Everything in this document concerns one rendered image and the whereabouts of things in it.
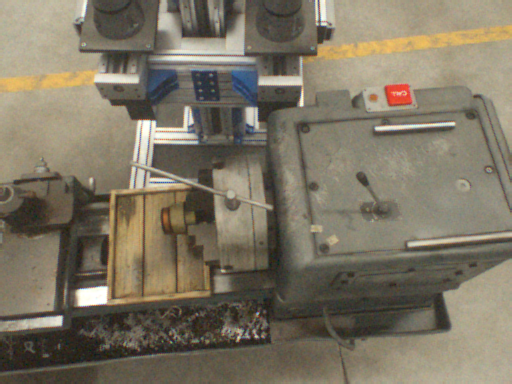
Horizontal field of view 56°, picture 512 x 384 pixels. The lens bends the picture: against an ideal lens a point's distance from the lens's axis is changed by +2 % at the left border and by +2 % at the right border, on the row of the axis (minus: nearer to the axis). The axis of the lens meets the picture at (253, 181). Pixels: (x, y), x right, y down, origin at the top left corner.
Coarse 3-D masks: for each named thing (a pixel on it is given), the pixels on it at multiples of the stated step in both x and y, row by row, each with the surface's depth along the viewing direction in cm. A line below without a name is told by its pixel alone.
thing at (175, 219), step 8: (168, 208) 128; (176, 208) 126; (184, 208) 127; (160, 216) 126; (168, 216) 126; (176, 216) 125; (184, 216) 126; (192, 216) 126; (168, 224) 126; (176, 224) 125; (184, 224) 125; (192, 224) 127; (168, 232) 127; (176, 232) 127; (184, 232) 127
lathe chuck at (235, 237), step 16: (224, 160) 123; (240, 160) 123; (224, 176) 117; (240, 176) 117; (240, 192) 115; (224, 208) 114; (240, 208) 114; (224, 224) 114; (240, 224) 114; (224, 240) 115; (240, 240) 115; (224, 256) 117; (240, 256) 117; (224, 272) 125
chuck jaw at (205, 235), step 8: (200, 224) 126; (208, 224) 126; (192, 232) 125; (200, 232) 125; (208, 232) 125; (216, 232) 125; (200, 240) 124; (208, 240) 124; (216, 240) 124; (200, 248) 125; (208, 248) 123; (216, 248) 122; (208, 256) 121; (216, 256) 121; (208, 264) 123; (216, 264) 124
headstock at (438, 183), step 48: (432, 96) 125; (480, 96) 125; (288, 144) 119; (336, 144) 119; (384, 144) 119; (432, 144) 119; (480, 144) 119; (288, 192) 114; (336, 192) 113; (384, 192) 113; (432, 192) 113; (480, 192) 113; (288, 240) 111; (384, 240) 108; (288, 288) 123; (336, 288) 131
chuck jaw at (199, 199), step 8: (200, 176) 121; (208, 176) 121; (208, 184) 122; (192, 192) 123; (200, 192) 123; (208, 192) 123; (192, 200) 125; (200, 200) 124; (208, 200) 124; (192, 208) 125; (200, 208) 126; (208, 208) 126
